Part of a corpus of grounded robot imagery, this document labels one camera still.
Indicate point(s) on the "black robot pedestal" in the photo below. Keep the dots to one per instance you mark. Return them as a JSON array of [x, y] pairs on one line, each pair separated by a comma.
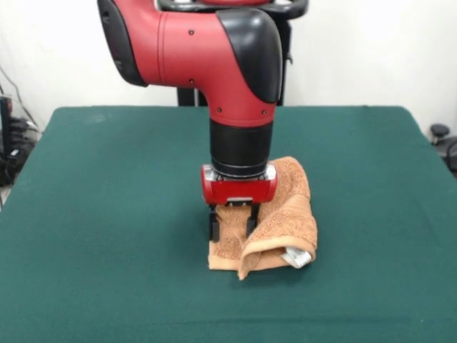
[[287, 43]]

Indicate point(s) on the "black office chair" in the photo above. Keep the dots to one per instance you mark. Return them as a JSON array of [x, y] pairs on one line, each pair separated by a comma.
[[440, 130]]

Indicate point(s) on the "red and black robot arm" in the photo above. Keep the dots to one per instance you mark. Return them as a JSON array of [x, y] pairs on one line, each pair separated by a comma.
[[200, 53]]

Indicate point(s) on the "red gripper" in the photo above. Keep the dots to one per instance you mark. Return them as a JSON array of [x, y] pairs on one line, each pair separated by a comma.
[[239, 191]]

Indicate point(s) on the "black electrical equipment pile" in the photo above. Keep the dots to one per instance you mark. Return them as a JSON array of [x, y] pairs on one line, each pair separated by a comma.
[[10, 160]]

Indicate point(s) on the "dark green table cloth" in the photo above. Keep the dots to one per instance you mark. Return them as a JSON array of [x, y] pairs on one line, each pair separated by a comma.
[[107, 214]]

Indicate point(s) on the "tan terry washcloth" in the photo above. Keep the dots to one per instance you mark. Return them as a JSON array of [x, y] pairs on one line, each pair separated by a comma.
[[285, 221]]

